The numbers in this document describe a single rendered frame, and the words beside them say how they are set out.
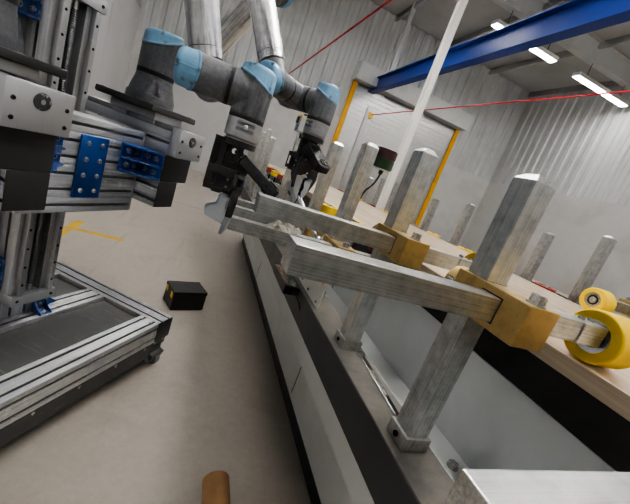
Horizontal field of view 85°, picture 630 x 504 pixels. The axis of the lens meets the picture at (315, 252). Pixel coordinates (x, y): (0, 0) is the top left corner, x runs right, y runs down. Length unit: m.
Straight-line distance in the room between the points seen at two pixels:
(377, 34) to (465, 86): 2.78
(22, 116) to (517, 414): 1.04
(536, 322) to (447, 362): 0.13
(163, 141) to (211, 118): 7.57
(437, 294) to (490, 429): 0.40
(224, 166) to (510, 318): 0.60
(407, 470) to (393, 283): 0.28
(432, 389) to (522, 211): 0.26
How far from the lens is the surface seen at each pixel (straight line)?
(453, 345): 0.50
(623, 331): 0.62
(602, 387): 0.62
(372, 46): 9.75
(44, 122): 0.92
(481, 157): 11.36
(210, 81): 0.77
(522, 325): 0.44
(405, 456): 0.57
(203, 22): 0.92
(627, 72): 9.84
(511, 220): 0.48
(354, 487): 0.72
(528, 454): 0.71
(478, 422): 0.77
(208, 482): 1.26
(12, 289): 1.38
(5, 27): 1.01
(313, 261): 0.31
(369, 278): 0.34
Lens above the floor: 1.03
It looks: 13 degrees down
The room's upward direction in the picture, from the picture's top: 20 degrees clockwise
